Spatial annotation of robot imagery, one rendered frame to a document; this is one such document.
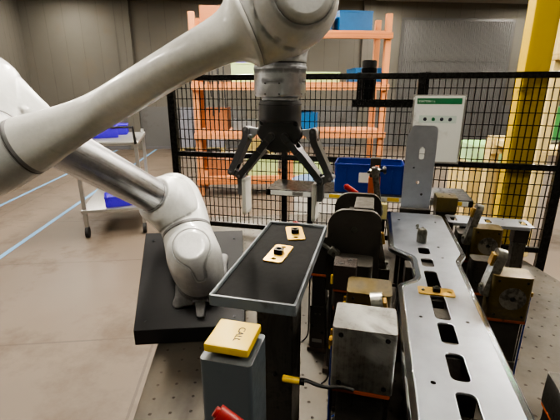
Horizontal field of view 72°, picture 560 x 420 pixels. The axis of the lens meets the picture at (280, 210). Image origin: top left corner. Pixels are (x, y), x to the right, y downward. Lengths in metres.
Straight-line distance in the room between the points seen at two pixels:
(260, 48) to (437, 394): 0.59
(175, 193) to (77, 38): 10.31
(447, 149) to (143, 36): 9.64
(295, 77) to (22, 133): 0.44
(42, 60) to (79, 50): 0.95
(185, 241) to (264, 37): 0.72
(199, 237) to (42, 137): 0.53
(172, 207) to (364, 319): 0.70
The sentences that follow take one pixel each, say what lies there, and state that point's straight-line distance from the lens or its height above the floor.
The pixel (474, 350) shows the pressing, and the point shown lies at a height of 1.00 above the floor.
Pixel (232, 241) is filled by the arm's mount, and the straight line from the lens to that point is 1.40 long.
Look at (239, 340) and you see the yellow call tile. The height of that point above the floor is 1.16.
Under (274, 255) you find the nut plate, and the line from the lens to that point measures 0.75.
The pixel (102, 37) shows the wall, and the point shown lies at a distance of 11.20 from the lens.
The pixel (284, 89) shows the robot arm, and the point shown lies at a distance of 0.66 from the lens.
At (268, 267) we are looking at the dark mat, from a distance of 0.71.
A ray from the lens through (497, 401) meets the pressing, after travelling 0.76.
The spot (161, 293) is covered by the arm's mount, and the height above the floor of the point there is 0.83.
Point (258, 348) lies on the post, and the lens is 0.54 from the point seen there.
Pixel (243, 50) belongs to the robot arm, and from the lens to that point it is 0.52.
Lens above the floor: 1.47
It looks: 17 degrees down
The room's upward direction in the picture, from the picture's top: straight up
